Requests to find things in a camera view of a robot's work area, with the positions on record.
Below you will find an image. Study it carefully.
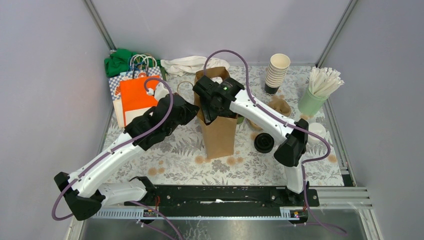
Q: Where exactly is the green paper cup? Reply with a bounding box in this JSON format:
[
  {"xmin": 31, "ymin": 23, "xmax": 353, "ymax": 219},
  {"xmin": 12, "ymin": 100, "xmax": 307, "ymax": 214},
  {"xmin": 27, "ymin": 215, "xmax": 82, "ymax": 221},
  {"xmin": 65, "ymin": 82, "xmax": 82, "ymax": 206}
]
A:
[{"xmin": 236, "ymin": 115, "xmax": 245, "ymax": 125}]

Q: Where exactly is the brown paper bag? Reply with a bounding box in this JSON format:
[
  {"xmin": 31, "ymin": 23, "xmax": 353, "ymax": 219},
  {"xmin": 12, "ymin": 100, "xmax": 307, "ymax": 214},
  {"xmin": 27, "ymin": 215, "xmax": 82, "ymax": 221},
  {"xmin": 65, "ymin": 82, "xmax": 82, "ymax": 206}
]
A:
[{"xmin": 194, "ymin": 66, "xmax": 238, "ymax": 159}]

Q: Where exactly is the brown pulp cup carrier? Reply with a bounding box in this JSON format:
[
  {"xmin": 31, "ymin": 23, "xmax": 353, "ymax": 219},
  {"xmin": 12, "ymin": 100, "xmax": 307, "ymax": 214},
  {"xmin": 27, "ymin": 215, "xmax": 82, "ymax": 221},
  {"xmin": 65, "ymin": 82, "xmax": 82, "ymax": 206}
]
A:
[{"xmin": 267, "ymin": 98, "xmax": 292, "ymax": 118}]

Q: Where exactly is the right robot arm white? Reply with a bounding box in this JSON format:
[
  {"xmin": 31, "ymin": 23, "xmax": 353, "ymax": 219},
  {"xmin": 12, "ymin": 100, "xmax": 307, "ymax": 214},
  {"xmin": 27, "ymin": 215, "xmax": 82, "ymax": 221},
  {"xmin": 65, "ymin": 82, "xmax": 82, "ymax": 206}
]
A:
[{"xmin": 193, "ymin": 75, "xmax": 309, "ymax": 206}]

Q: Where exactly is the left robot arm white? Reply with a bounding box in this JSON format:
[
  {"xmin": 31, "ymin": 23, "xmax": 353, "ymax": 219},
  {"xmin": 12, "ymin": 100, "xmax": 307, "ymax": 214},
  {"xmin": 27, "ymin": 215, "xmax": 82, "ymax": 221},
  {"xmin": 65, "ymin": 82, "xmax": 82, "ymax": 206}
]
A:
[{"xmin": 54, "ymin": 93, "xmax": 200, "ymax": 221}]

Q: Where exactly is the white cloth bag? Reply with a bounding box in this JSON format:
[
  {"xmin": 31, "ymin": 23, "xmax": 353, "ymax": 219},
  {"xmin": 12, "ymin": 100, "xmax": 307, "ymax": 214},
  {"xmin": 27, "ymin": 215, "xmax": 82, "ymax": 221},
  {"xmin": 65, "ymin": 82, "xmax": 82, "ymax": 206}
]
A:
[{"xmin": 160, "ymin": 55, "xmax": 230, "ymax": 77}]

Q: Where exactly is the orange paper bag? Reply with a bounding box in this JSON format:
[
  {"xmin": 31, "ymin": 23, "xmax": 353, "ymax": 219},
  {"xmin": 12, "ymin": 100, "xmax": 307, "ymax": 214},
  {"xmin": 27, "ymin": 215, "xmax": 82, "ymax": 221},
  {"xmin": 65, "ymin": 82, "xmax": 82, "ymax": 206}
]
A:
[{"xmin": 119, "ymin": 74, "xmax": 158, "ymax": 126}]

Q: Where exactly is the floral table mat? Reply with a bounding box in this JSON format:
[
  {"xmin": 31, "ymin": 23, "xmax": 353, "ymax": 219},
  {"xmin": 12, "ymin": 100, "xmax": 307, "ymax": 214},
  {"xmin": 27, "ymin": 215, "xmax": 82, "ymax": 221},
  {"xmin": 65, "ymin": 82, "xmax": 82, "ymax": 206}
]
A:
[{"xmin": 105, "ymin": 66, "xmax": 345, "ymax": 186}]

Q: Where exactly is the black cup lids stack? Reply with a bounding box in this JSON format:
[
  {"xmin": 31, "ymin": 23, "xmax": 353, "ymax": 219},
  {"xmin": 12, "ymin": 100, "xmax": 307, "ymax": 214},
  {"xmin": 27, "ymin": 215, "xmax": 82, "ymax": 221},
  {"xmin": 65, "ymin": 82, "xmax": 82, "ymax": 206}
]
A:
[{"xmin": 253, "ymin": 132, "xmax": 275, "ymax": 154}]

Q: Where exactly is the stack of paper cups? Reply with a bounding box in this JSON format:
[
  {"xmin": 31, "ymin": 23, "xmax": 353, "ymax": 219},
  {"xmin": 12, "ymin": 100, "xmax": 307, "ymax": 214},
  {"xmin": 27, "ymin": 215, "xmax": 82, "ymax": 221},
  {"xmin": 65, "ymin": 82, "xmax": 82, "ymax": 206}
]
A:
[{"xmin": 264, "ymin": 53, "xmax": 291, "ymax": 95}]

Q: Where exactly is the blue checkered paper bag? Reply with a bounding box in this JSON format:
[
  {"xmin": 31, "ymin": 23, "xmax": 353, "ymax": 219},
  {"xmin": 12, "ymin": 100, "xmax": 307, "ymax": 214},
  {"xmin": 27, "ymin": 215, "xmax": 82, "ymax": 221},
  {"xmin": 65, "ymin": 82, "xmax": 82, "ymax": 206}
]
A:
[{"xmin": 108, "ymin": 66, "xmax": 162, "ymax": 128}]

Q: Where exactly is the green cloth bag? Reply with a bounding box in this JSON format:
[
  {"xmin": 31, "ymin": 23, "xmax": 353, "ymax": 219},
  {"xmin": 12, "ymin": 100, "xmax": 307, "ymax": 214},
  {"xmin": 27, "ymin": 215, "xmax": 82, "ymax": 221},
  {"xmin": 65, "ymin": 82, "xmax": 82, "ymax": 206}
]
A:
[{"xmin": 103, "ymin": 48, "xmax": 162, "ymax": 78}]

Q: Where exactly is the green straw holder cup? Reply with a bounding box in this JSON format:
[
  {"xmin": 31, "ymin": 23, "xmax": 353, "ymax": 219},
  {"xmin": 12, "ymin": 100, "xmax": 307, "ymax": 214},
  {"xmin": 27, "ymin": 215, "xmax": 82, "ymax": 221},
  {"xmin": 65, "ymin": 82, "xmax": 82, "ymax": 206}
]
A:
[{"xmin": 298, "ymin": 88, "xmax": 329, "ymax": 117}]

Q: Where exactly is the white wrapped straws bundle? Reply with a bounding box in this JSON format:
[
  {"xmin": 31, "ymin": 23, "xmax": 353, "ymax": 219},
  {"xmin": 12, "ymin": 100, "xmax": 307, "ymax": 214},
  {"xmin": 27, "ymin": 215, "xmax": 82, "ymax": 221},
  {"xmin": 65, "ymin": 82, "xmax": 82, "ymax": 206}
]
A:
[{"xmin": 307, "ymin": 66, "xmax": 345, "ymax": 98}]

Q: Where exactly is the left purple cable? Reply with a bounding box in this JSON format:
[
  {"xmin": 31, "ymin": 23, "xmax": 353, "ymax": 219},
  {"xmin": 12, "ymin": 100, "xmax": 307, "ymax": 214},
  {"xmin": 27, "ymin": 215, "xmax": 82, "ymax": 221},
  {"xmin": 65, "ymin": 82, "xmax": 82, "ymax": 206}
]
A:
[{"xmin": 51, "ymin": 77, "xmax": 185, "ymax": 240}]

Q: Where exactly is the purple cable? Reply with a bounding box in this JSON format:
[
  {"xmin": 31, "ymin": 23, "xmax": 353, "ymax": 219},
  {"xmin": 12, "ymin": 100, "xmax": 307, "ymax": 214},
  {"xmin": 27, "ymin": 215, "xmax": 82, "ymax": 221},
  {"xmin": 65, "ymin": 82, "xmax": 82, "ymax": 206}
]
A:
[
  {"xmin": 51, "ymin": 77, "xmax": 185, "ymax": 240},
  {"xmin": 202, "ymin": 49, "xmax": 349, "ymax": 238}
]

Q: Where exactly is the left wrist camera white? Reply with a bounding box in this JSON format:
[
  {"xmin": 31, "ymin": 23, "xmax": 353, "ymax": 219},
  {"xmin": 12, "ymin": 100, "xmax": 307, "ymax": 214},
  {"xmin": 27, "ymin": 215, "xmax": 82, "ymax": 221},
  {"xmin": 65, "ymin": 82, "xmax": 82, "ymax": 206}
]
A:
[{"xmin": 146, "ymin": 82, "xmax": 169, "ymax": 101}]

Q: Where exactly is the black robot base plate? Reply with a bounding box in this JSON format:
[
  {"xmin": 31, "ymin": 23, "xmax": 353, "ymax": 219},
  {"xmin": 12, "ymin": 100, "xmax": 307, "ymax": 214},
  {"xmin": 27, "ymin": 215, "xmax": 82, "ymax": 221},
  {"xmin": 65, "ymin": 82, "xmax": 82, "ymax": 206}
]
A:
[{"xmin": 139, "ymin": 177, "xmax": 320, "ymax": 216}]

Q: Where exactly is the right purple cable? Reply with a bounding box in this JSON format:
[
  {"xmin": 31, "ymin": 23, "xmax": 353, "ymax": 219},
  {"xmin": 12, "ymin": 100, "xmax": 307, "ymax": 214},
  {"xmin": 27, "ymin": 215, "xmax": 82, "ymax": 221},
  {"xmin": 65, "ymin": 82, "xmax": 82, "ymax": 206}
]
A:
[{"xmin": 202, "ymin": 49, "xmax": 349, "ymax": 238}]

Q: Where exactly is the white slotted cable duct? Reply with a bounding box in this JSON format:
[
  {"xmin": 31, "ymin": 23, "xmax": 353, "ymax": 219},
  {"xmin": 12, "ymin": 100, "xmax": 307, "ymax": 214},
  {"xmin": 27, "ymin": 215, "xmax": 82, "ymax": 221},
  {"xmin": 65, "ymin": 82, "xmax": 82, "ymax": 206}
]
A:
[{"xmin": 92, "ymin": 207, "xmax": 308, "ymax": 221}]

